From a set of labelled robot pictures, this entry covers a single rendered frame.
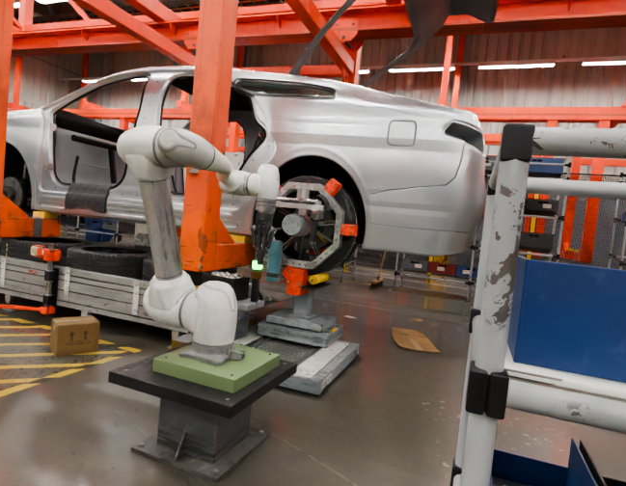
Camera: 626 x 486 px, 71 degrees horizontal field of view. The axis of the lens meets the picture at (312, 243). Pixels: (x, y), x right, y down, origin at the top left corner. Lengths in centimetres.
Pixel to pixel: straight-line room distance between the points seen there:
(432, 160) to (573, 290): 227
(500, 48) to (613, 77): 260
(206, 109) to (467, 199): 162
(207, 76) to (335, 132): 84
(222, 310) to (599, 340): 130
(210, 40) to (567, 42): 1078
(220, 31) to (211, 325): 177
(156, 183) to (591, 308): 137
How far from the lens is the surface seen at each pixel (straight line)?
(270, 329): 297
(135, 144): 158
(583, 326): 52
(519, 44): 1270
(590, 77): 1255
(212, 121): 267
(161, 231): 165
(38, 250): 372
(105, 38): 728
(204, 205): 263
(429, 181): 272
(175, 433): 178
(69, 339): 285
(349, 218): 278
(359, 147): 283
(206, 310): 163
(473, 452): 50
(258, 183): 194
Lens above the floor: 89
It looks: 3 degrees down
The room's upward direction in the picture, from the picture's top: 6 degrees clockwise
